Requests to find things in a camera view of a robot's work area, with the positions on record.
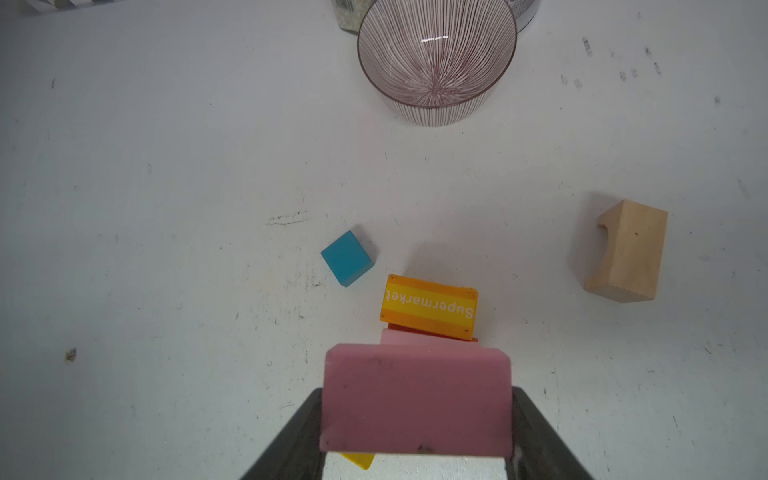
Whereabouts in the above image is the yellow triangular wood block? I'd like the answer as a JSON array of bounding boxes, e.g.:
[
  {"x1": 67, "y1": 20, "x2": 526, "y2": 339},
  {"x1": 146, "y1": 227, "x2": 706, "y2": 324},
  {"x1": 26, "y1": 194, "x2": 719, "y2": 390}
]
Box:
[{"x1": 341, "y1": 452, "x2": 375, "y2": 470}]

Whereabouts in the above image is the natural wood block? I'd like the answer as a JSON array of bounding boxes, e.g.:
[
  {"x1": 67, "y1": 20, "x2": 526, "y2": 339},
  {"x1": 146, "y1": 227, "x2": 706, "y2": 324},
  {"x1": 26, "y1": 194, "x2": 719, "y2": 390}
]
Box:
[{"x1": 584, "y1": 200, "x2": 668, "y2": 303}]

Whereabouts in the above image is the glass spice jar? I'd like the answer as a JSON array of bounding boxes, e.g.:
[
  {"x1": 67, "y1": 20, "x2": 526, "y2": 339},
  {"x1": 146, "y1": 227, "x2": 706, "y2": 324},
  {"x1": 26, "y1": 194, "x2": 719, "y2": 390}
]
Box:
[{"x1": 331, "y1": 0, "x2": 374, "y2": 34}]

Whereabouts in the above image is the teal wood cube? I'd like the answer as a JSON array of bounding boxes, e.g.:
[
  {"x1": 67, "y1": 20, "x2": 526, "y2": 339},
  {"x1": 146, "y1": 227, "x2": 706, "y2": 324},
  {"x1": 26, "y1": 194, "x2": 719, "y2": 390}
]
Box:
[{"x1": 321, "y1": 231, "x2": 374, "y2": 287}]

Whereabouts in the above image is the pink rectangular wood block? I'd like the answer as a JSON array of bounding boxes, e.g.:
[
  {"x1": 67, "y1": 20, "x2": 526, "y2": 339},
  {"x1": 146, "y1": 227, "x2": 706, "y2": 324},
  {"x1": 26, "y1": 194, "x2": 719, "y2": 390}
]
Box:
[{"x1": 319, "y1": 344, "x2": 513, "y2": 457}]

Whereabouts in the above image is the orange wood block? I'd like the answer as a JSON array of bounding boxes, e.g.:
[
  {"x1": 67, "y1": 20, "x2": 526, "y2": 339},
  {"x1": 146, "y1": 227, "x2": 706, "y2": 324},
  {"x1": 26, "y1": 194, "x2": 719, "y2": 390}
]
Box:
[{"x1": 380, "y1": 275, "x2": 479, "y2": 341}]

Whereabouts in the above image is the striped ceramic bowl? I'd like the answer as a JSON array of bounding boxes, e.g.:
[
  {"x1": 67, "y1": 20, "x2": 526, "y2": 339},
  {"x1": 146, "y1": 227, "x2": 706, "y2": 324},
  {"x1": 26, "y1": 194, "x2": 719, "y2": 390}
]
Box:
[{"x1": 357, "y1": 1, "x2": 518, "y2": 127}]

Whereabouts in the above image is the pink half-round wood block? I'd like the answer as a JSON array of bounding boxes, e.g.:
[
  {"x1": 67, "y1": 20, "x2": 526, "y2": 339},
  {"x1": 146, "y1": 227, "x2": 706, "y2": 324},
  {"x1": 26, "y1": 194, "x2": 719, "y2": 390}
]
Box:
[{"x1": 380, "y1": 328, "x2": 480, "y2": 347}]

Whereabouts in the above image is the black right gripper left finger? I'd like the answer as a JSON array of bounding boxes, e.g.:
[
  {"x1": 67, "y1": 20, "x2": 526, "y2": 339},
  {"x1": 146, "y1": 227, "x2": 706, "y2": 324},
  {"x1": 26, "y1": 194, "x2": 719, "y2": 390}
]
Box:
[{"x1": 241, "y1": 388, "x2": 326, "y2": 480}]

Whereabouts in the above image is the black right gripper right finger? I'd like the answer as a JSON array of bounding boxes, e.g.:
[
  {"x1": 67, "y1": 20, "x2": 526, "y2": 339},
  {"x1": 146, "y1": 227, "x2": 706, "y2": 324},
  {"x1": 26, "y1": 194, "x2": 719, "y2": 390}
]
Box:
[{"x1": 505, "y1": 386, "x2": 594, "y2": 480}]

